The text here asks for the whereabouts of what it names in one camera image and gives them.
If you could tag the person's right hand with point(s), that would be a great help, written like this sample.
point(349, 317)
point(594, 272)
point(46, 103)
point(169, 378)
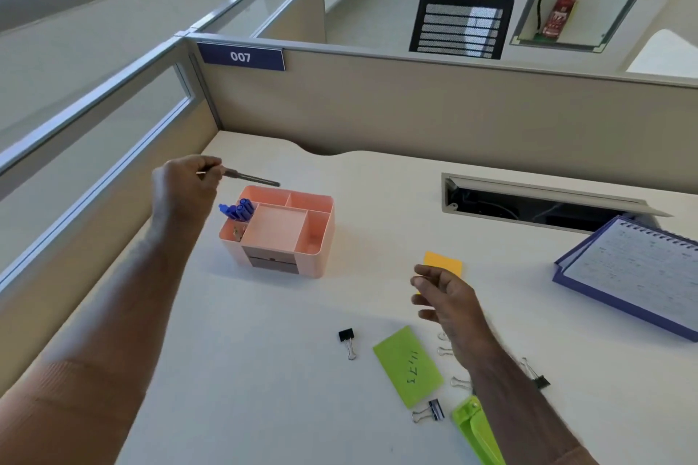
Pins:
point(455, 306)

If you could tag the person's left hand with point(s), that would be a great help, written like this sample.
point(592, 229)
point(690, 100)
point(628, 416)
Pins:
point(177, 192)

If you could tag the person's right thumb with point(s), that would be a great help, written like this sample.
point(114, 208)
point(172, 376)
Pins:
point(433, 269)

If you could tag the person's left fingers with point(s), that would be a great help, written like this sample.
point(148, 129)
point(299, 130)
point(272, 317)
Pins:
point(210, 164)

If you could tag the person's right middle finger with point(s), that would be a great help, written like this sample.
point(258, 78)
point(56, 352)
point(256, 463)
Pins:
point(424, 300)

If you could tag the grey pen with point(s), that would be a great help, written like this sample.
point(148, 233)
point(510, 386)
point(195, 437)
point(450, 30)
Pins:
point(251, 177)

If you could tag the person's left forearm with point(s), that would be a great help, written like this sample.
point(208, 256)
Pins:
point(109, 334)

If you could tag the person's right forearm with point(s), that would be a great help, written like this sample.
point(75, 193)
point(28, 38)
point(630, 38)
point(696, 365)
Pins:
point(518, 410)

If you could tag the orange sticky note pad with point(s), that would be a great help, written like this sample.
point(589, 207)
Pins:
point(444, 262)

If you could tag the blue capped pen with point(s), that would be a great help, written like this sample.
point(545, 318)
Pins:
point(224, 209)
point(246, 207)
point(234, 211)

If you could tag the green sticky note pad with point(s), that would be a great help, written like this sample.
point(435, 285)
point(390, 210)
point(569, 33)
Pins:
point(409, 366)

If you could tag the black binder clip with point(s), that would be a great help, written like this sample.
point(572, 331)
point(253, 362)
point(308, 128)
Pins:
point(540, 380)
point(347, 338)

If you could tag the pink desk organizer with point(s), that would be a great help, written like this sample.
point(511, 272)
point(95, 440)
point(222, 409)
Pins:
point(289, 241)

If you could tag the blue binder clip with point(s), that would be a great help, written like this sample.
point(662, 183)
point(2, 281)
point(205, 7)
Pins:
point(435, 410)

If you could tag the blue desk number sign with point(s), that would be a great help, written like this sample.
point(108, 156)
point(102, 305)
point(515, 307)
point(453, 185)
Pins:
point(240, 56)

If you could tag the glass topped cubicle partition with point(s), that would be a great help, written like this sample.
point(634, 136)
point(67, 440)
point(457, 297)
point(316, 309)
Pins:
point(98, 116)

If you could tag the green stapler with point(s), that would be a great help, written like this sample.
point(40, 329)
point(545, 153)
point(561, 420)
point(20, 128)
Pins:
point(474, 426)

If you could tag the beige cubicle partition panel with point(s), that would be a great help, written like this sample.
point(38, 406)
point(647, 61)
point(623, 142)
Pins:
point(463, 110)

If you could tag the purple spiral notebook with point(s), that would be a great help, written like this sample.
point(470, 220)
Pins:
point(638, 268)

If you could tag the black mesh office chair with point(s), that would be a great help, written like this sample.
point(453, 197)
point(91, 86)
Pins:
point(461, 26)

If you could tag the red fire extinguisher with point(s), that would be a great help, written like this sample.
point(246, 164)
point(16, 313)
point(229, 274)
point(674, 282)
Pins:
point(560, 12)

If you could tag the white rounded table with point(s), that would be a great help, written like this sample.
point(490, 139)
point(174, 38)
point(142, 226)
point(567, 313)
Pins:
point(665, 53)

